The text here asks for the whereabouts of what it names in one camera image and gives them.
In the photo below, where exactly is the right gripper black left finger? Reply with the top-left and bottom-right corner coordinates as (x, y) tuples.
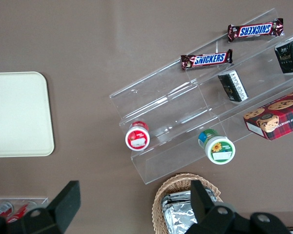
(21, 180), (81, 234)

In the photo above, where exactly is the light tan wicker basket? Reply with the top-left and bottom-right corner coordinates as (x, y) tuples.
(152, 173), (222, 234)

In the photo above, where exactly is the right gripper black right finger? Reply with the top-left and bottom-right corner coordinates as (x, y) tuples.
(189, 179), (236, 234)

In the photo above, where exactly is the red tartan cookie box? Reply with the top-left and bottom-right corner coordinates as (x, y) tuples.
(243, 88), (293, 141)

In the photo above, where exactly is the brown Snickers bar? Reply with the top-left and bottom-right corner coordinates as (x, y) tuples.
(180, 48), (233, 71)
(228, 18), (284, 43)

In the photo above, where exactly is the clear acrylic stepped display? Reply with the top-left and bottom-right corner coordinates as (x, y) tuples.
(109, 8), (293, 185)

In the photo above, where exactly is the aluminium foil container stack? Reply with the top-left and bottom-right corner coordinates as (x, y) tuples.
(161, 190), (217, 234)

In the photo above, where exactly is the red cola bottle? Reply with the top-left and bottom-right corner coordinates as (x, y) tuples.
(0, 201), (15, 219)
(7, 201), (38, 221)

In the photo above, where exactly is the red lidded yogurt cup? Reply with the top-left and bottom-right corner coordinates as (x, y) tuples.
(125, 120), (151, 152)

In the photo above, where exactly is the cream rectangular serving tray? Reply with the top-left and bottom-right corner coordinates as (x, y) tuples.
(0, 71), (55, 158)

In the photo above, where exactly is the clear acrylic bottle rack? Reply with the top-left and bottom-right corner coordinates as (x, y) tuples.
(0, 196), (49, 220)

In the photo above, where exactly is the green lidded yogurt cup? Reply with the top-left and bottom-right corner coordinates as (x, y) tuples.
(198, 128), (236, 165)

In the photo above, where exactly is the small black carton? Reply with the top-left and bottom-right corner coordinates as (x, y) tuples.
(274, 36), (293, 74)
(217, 70), (250, 105)

